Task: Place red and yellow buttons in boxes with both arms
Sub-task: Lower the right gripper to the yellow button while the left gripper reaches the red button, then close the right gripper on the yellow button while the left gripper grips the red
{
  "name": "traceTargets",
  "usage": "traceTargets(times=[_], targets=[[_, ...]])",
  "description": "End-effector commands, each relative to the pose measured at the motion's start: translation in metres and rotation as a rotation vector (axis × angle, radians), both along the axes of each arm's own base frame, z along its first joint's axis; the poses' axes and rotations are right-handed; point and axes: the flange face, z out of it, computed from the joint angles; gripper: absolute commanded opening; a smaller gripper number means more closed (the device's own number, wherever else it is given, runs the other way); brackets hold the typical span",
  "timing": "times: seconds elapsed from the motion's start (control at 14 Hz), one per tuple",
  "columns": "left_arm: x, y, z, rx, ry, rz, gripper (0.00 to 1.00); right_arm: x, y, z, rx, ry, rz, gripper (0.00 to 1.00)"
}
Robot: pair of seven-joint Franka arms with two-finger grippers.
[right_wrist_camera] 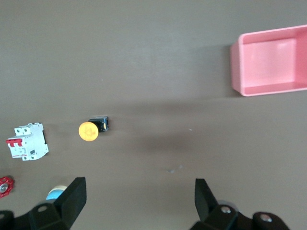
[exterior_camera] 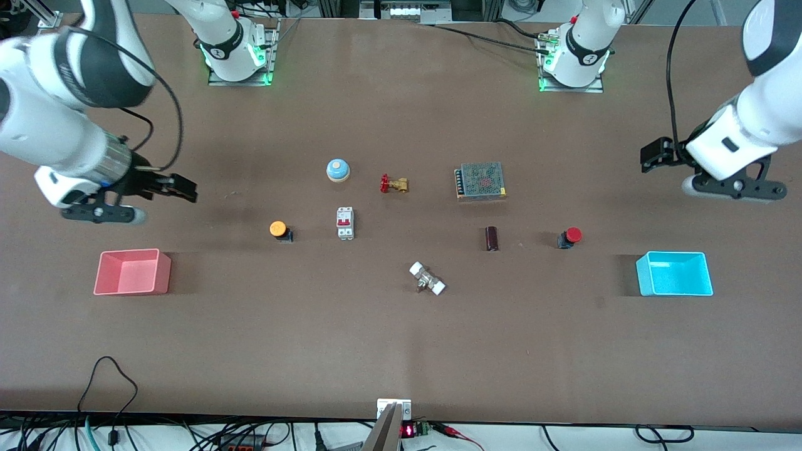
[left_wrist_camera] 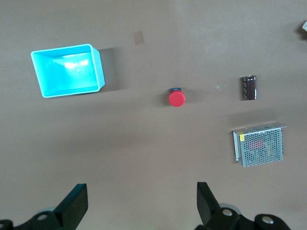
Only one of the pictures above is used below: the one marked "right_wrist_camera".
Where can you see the pink plastic box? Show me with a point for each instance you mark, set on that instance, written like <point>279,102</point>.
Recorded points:
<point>268,60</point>

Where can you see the brass valve red handwheel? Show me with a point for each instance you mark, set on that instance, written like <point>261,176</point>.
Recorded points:
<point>4,184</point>

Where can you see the white circuit breaker red switch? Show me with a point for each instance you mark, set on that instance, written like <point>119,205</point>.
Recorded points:
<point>28,141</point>

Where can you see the yellow push button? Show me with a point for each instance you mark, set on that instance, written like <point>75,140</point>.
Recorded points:
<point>88,131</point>

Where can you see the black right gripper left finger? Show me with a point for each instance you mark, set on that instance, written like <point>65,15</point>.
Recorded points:
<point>72,198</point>

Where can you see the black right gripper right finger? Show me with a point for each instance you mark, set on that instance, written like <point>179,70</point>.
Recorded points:
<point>206,206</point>

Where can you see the blue round bell button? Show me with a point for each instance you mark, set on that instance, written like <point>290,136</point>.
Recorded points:
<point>54,192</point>

